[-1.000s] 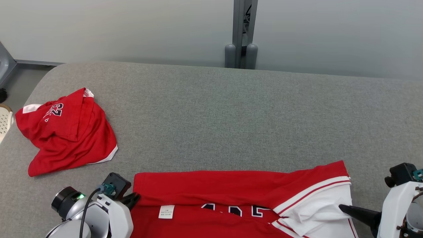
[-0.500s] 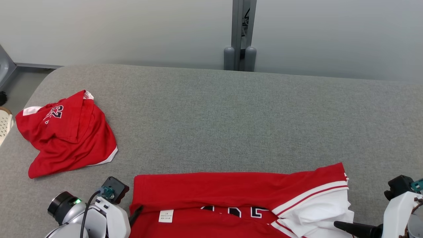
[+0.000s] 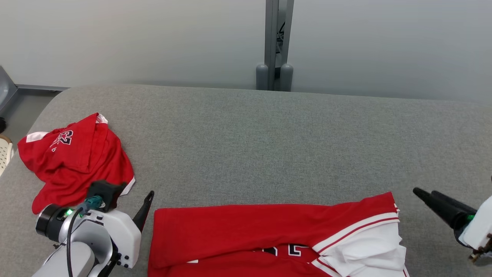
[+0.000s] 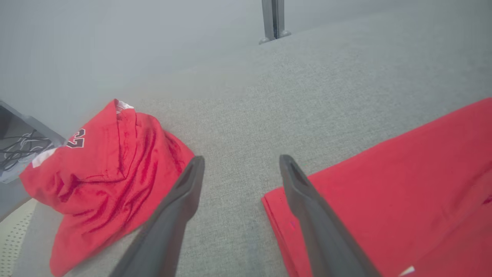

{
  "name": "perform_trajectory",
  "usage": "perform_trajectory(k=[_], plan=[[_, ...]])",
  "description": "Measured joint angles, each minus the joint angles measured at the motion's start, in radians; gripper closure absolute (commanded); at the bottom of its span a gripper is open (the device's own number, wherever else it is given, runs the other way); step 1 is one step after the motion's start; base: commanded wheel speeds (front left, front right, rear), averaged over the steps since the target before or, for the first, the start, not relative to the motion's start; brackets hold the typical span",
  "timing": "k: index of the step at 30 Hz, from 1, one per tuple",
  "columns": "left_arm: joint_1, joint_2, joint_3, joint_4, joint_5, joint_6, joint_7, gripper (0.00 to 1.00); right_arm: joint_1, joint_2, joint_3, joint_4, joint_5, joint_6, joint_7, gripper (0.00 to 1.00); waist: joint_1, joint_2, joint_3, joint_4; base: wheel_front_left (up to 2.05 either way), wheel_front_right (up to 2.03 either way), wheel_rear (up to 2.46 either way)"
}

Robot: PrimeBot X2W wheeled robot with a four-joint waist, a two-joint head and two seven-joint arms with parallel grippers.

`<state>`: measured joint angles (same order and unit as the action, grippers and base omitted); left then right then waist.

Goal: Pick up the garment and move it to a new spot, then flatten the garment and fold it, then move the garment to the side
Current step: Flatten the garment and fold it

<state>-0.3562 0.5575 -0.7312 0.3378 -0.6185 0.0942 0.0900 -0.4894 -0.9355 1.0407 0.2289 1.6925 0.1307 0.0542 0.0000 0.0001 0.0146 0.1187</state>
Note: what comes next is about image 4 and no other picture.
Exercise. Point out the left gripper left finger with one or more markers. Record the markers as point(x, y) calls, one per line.
point(161, 242)

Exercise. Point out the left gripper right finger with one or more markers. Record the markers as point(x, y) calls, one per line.
point(326, 246)

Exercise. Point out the red shorts white side band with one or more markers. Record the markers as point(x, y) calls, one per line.
point(107, 184)

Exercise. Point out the red jersey top white trim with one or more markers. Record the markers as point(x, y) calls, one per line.
point(403, 184)

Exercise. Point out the white perforated laundry basket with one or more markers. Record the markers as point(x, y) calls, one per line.
point(13, 238)

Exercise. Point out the grey fabric sofa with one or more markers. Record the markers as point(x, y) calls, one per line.
point(246, 115)

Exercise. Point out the grey metal frame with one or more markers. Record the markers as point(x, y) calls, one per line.
point(38, 127)

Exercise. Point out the grey rounded post foot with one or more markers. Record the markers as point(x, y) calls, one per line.
point(285, 33)
point(265, 40)

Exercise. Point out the grey metal partition post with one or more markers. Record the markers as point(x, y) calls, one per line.
point(273, 17)

